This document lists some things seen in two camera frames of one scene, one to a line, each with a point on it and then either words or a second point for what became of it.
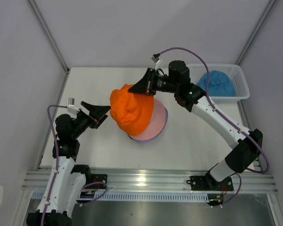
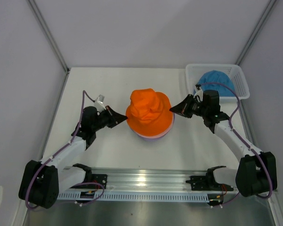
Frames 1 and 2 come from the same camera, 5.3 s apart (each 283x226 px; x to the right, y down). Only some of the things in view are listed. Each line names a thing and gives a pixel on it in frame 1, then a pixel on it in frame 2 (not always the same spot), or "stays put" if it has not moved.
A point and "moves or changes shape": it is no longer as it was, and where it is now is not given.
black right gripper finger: (143, 86) -> (183, 106)
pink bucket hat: (156, 123) -> (161, 134)
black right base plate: (199, 183) stays put
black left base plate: (97, 178) stays put
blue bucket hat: (220, 84) stays put
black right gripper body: (160, 84) -> (195, 108)
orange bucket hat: (133, 111) moves or changes shape
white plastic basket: (236, 73) stays put
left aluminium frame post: (65, 66) stays put
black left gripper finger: (101, 121) -> (118, 120)
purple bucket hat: (161, 133) -> (162, 137)
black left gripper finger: (96, 111) -> (116, 117)
